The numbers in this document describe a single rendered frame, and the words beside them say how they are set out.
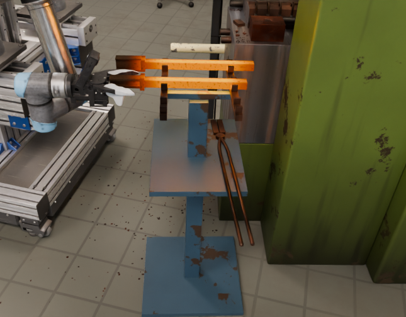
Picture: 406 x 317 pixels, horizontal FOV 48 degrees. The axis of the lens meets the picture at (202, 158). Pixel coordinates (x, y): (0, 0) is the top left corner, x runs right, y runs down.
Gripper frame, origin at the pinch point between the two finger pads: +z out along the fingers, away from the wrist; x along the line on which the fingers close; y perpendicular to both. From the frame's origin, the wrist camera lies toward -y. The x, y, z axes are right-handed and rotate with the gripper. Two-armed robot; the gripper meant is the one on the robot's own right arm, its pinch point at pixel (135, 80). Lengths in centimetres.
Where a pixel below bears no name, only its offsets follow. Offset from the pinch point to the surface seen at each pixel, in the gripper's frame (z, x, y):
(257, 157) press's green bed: 47, -32, 53
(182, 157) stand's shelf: 14.3, 3.4, 26.3
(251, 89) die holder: 41, -32, 20
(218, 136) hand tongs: 27.0, -7.4, 25.1
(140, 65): 0.4, -11.2, 0.6
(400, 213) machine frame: 97, 3, 52
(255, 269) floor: 47, -3, 93
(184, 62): 14.7, -11.1, -0.9
